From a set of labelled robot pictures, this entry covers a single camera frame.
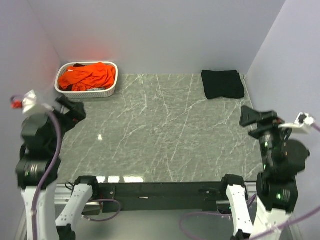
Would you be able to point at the aluminium rail frame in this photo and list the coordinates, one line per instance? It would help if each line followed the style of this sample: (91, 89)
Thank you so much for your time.
(61, 198)

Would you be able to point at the white plastic laundry basket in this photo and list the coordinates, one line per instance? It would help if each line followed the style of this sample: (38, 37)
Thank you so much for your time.
(93, 93)

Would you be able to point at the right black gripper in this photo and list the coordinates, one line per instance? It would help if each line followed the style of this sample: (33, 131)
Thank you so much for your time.
(264, 119)

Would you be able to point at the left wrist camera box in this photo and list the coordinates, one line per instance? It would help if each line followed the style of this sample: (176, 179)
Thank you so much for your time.
(33, 104)

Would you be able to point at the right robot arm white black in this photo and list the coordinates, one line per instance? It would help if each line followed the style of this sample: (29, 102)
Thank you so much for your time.
(276, 188)

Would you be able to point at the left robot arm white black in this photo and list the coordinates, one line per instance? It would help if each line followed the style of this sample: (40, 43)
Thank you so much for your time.
(37, 170)

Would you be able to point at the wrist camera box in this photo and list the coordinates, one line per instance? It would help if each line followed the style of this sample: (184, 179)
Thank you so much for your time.
(303, 124)
(33, 104)

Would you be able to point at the black base beam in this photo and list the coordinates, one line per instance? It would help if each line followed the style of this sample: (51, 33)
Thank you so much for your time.
(148, 196)

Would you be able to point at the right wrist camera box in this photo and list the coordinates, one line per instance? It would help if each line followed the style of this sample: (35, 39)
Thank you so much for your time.
(303, 124)

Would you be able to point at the orange t-shirt in basket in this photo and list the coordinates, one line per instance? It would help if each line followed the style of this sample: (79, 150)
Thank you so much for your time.
(82, 78)

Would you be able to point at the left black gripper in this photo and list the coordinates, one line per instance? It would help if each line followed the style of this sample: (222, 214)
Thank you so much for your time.
(76, 113)

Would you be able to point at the black t-shirt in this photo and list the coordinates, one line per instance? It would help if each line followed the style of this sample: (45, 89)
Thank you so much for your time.
(222, 84)

